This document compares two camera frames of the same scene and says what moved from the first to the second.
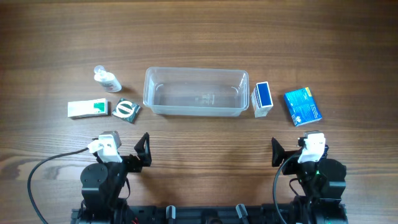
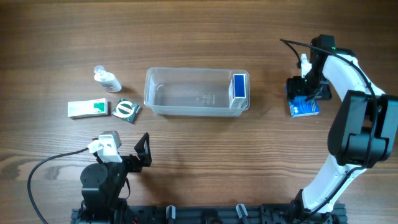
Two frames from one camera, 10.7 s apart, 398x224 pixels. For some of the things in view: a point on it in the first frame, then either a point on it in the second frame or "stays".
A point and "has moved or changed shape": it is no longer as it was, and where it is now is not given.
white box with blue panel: x=262 y=99 to x=237 y=99
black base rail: x=260 y=214 stays
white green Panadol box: x=87 y=108 stays
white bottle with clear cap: x=107 y=79 stays
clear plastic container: x=196 y=91 stays
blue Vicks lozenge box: x=301 y=107 has moved or changed shape
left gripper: x=135 y=160 stays
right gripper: x=278 y=153 to x=294 y=89
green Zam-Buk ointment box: x=127 y=110 stays
